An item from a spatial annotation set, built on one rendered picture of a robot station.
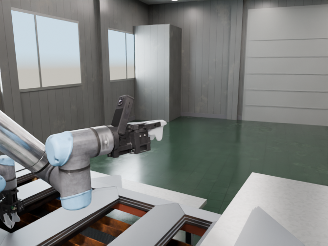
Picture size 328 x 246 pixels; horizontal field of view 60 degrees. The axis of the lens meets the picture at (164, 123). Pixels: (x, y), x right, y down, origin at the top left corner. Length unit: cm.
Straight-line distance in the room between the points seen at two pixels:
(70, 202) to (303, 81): 803
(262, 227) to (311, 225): 21
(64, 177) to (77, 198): 6
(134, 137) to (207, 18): 813
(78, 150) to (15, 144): 16
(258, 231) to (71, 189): 65
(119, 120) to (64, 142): 17
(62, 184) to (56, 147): 10
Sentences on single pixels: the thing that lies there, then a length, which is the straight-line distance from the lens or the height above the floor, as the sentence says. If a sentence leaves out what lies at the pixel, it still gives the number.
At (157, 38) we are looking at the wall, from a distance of 805.
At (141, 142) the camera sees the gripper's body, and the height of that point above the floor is 142.
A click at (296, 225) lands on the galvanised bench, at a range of 121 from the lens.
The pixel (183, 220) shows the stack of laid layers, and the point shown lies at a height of 84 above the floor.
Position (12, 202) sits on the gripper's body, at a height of 101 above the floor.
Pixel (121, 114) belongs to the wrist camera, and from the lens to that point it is 77.
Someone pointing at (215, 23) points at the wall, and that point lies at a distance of 875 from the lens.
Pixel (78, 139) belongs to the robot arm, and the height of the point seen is 146.
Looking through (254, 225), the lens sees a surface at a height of 107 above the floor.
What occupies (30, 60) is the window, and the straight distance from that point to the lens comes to 529.
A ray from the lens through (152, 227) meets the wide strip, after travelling 147.
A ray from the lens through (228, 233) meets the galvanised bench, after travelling 109.
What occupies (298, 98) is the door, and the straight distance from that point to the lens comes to 853.
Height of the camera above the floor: 163
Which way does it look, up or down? 12 degrees down
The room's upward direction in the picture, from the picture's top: straight up
